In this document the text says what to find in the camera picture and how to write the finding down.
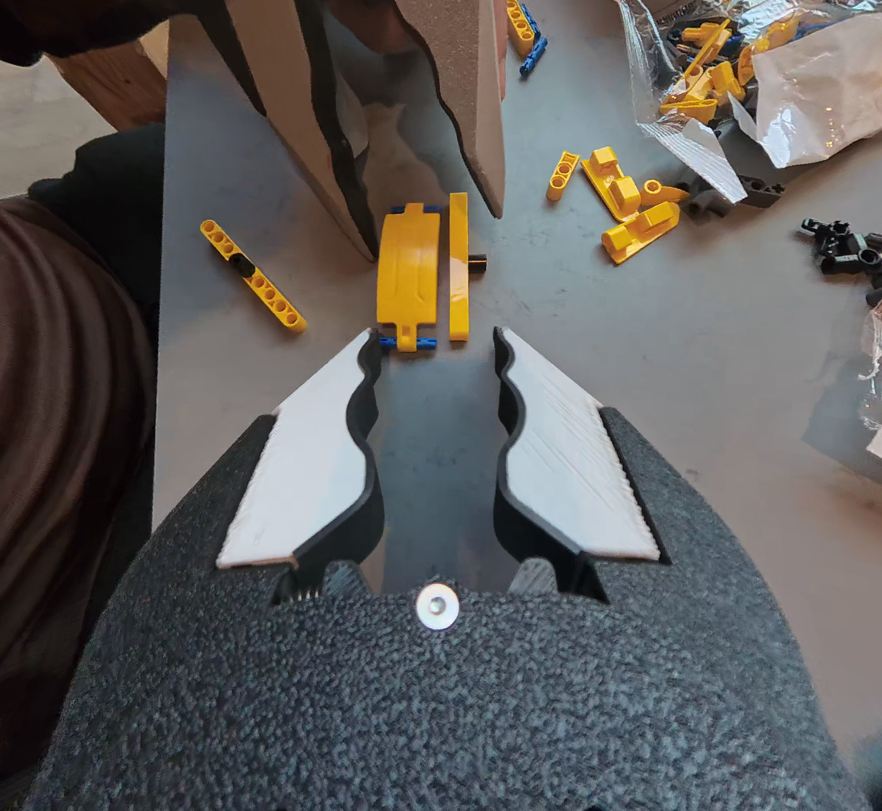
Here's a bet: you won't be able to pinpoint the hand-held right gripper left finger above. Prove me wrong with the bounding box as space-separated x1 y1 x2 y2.
215 327 385 583

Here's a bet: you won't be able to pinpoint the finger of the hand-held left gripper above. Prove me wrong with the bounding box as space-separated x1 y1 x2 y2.
212 0 379 262
362 0 509 221

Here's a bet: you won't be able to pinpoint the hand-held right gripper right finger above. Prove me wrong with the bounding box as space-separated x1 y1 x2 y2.
492 325 662 593

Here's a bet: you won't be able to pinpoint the yellow curved panel blue pins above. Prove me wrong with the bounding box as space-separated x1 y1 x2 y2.
376 202 442 352

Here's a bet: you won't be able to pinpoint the yellow holed beam black pin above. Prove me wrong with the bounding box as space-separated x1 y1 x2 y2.
200 219 308 334
448 192 489 342

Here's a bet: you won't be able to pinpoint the grey desk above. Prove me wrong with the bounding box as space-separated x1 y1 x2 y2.
152 0 882 757

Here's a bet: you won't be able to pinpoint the wooden desk leg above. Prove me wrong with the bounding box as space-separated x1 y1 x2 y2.
48 18 170 133

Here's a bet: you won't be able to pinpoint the person's left hand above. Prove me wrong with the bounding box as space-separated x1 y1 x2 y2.
327 0 418 54

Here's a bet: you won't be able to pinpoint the yellow beam with blue pin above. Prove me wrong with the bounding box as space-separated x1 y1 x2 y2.
506 0 548 78

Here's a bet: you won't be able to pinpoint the short yellow three-hole beam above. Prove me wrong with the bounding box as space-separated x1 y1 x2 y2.
546 151 578 202

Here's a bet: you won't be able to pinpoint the person's black trousers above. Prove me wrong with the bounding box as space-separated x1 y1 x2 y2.
28 122 166 316

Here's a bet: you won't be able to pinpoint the person's brown sweater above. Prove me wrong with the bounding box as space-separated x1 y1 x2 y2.
0 198 158 777

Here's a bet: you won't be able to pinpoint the clear bag of black parts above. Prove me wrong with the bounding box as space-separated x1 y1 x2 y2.
854 304 882 460

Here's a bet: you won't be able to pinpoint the pile of black pins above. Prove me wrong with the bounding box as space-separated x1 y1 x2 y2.
799 217 882 305

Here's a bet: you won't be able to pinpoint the clear bag of yellow parts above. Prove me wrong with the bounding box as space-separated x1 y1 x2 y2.
601 0 882 205

